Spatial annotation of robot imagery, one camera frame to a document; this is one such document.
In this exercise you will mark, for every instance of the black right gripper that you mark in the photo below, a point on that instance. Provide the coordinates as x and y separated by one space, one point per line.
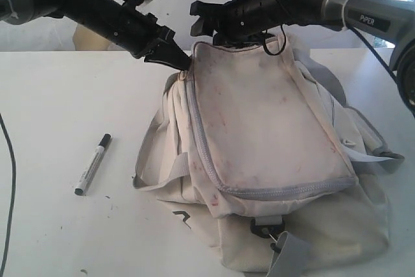
236 19

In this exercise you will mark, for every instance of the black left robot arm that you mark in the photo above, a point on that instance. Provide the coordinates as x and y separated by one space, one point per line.
18 12

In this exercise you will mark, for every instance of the white fabric backpack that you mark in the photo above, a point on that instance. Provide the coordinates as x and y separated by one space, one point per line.
263 157

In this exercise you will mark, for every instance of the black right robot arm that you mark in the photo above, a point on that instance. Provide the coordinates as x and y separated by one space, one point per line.
392 20

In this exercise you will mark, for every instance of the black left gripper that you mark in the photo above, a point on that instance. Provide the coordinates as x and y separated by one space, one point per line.
136 33

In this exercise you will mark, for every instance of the white marker with black cap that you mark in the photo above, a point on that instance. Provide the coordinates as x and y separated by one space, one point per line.
87 175

